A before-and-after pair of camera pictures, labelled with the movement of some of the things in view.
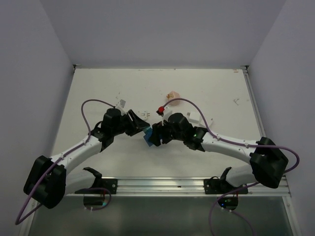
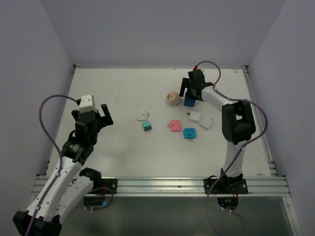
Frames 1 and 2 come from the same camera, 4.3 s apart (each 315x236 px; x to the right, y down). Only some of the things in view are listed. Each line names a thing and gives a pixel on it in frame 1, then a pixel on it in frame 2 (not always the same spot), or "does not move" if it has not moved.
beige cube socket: (172, 95) does not move
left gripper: (136, 124) to (105, 120)
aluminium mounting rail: (182, 187) does not move
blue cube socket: (148, 132) to (189, 102)
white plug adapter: (143, 114) does not move
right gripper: (158, 131) to (186, 83)
